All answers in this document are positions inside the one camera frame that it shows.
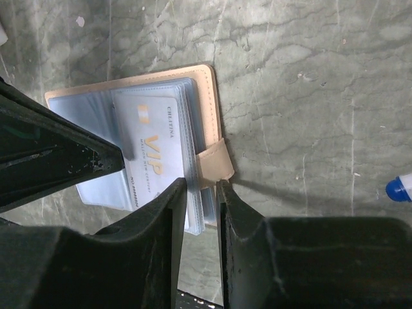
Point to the white card tray box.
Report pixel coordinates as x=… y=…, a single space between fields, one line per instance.
x=3 y=35

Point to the blue white marker pen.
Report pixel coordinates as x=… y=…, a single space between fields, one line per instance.
x=399 y=189

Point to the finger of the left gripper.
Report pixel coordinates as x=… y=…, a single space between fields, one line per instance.
x=42 y=153

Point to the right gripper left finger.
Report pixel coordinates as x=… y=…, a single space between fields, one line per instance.
x=132 y=263

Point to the beige card holder wallet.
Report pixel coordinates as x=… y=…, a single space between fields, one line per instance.
x=206 y=159

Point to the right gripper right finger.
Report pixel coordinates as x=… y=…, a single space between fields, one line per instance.
x=311 y=262

